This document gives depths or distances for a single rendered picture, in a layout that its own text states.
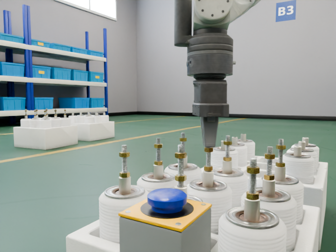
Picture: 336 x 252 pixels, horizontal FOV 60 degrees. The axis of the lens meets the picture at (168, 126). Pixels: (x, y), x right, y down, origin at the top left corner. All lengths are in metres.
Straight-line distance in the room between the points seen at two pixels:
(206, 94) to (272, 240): 0.26
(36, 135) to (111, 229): 2.23
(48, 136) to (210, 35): 2.26
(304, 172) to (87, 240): 0.65
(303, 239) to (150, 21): 8.13
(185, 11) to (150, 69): 7.71
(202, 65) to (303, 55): 6.34
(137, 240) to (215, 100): 0.32
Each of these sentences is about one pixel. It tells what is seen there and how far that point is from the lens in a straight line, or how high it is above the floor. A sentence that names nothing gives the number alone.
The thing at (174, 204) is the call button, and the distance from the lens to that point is 0.29.
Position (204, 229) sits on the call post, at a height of 0.29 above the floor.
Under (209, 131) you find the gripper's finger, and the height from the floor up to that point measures 0.36.
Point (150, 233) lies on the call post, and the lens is 0.28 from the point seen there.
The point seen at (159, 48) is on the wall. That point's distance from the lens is 8.18.
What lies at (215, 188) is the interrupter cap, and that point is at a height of 0.25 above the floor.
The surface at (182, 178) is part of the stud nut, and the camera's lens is 0.48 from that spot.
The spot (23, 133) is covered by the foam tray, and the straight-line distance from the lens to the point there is 2.85.
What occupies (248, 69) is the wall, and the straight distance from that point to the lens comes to 7.06.
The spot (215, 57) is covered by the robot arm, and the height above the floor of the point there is 0.50.
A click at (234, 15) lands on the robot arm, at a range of 0.64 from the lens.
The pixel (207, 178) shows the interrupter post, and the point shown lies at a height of 0.27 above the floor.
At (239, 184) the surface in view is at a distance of 0.68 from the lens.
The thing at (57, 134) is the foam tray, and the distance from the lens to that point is 2.74.
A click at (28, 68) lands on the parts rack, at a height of 0.93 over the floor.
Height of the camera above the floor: 0.42
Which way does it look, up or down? 5 degrees down
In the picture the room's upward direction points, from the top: straight up
